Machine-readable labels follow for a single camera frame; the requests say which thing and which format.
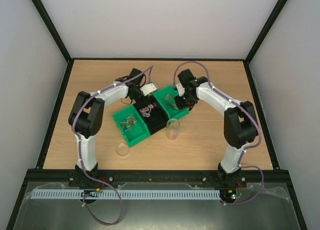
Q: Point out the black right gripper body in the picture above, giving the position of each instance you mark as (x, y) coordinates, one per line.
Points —
(182, 102)

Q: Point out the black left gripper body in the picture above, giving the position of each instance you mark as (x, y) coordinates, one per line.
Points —
(140, 102)

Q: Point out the clear glass jar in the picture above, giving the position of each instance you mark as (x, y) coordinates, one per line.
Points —
(172, 128)

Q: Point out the clear jar lid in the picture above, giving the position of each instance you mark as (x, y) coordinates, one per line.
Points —
(122, 149)

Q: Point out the metal scoop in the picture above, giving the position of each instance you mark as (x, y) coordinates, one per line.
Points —
(169, 100)

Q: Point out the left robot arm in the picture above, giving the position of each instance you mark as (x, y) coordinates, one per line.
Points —
(86, 116)

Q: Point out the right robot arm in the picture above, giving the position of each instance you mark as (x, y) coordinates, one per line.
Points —
(240, 126)

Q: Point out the green bin with gummy candies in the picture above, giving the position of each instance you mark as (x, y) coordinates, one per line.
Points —
(172, 113)

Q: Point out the translucent stick candies pile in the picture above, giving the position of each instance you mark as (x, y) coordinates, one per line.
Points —
(128, 123)

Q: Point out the green bin with wrapped candies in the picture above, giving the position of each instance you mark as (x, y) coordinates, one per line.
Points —
(138, 133)

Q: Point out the black bin with lollipops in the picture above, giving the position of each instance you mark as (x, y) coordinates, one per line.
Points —
(158, 117)

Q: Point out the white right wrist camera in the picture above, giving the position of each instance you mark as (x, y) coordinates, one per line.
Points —
(180, 89)

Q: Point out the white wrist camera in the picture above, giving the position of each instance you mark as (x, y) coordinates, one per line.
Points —
(180, 89)
(148, 89)

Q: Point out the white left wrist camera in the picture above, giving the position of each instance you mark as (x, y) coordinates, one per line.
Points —
(148, 89)

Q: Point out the black aluminium frame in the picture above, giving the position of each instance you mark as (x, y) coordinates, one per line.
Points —
(38, 174)

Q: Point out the slotted grey cable duct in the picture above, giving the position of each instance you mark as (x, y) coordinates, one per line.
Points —
(127, 194)

